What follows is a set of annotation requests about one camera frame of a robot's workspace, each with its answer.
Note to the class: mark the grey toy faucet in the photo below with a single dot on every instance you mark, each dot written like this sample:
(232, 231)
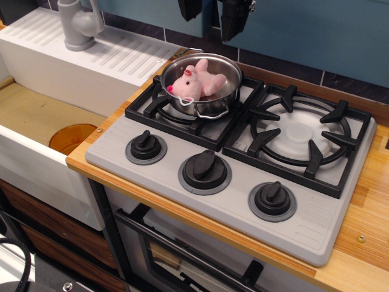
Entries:
(80, 27)

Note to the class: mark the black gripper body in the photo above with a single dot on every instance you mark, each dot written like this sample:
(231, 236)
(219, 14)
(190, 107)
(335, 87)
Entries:
(245, 6)

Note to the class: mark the black middle stove knob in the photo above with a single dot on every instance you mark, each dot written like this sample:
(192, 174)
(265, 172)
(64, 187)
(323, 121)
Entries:
(205, 173)

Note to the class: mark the grey toy stove top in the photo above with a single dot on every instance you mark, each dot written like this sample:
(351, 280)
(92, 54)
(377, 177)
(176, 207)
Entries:
(309, 234)

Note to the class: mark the pink stuffed pig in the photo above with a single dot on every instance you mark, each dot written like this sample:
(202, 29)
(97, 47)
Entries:
(196, 82)

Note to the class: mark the oven door with black handle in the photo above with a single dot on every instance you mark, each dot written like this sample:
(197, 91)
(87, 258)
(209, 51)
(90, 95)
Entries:
(181, 258)

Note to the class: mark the black right stove knob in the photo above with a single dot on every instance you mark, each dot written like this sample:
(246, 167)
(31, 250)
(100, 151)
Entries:
(272, 202)

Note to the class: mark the stainless steel pan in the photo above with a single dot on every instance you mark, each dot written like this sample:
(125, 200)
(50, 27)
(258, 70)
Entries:
(211, 107)

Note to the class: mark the black left burner grate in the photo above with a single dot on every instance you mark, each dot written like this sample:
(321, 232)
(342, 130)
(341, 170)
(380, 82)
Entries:
(152, 109)

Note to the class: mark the white toy sink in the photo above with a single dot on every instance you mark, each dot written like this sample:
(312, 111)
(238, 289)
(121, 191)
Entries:
(45, 87)

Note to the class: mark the black left stove knob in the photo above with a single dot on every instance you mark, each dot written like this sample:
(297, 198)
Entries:
(146, 149)

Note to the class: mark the black right burner grate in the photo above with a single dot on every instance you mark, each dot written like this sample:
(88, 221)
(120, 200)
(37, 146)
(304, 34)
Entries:
(313, 142)

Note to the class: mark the black stove knob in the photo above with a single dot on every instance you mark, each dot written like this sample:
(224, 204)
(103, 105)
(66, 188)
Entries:
(146, 149)
(205, 173)
(272, 202)

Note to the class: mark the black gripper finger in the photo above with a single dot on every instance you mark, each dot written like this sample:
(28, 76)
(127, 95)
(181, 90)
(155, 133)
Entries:
(190, 9)
(232, 24)

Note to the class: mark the wooden drawer fronts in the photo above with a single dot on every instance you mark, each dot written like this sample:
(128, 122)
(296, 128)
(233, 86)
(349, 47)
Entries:
(60, 239)

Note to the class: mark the orange plastic bowl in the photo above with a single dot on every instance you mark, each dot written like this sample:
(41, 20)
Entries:
(69, 138)

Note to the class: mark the black burner grate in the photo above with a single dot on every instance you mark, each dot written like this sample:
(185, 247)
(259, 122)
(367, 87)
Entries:
(313, 142)
(152, 109)

